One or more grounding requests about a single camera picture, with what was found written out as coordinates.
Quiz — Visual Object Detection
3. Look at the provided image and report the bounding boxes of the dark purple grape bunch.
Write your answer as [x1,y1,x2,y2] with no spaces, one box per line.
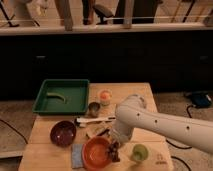
[107,142,120,162]

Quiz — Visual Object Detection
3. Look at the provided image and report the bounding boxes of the red orange bowl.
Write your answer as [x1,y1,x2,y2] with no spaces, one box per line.
[81,136,111,171]

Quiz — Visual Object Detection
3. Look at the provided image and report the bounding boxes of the black floor cable right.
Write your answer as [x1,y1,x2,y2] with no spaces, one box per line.
[165,104,198,171]

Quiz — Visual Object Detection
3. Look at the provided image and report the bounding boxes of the white handled utensil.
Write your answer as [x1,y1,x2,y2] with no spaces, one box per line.
[74,117,114,127]

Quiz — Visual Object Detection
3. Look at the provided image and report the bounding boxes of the blue sponge cloth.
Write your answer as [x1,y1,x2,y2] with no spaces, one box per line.
[71,144,83,169]

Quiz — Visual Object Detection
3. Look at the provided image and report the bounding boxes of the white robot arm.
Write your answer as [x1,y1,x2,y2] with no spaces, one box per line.
[111,94,213,154]

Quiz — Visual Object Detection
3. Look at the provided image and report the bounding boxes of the black floor cable left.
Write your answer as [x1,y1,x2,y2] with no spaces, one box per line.
[0,118,30,145]

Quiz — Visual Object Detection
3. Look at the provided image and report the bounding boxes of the green plastic tray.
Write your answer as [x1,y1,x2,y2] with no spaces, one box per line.
[33,79,90,115]

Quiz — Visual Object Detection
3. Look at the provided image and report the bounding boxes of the small metal cup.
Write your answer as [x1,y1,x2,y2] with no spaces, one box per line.
[88,102,100,117]

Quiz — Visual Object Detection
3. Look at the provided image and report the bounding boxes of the dark purple bowl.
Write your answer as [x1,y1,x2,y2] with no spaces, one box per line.
[50,121,76,147]

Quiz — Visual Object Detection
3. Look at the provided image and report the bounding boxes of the blue black floor device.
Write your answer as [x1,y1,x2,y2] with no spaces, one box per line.
[186,92,212,108]

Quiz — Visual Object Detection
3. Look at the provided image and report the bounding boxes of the light green cup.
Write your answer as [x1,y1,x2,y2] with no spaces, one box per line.
[131,144,149,163]

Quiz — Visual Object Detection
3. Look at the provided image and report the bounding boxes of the black office chair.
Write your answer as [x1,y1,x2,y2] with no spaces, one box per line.
[93,4,114,25]

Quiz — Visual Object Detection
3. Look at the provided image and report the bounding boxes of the beige wooden utensil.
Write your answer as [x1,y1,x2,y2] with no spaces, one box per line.
[86,125,110,138]

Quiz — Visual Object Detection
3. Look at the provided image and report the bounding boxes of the black floor cable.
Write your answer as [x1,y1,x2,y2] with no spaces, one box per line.
[165,104,198,171]
[0,118,30,145]

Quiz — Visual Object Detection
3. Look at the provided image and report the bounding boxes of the green banana in tray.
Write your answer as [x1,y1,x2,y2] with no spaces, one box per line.
[46,92,66,103]

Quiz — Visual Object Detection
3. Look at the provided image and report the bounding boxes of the clear jar orange contents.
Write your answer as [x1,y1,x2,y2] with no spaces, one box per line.
[99,90,112,106]

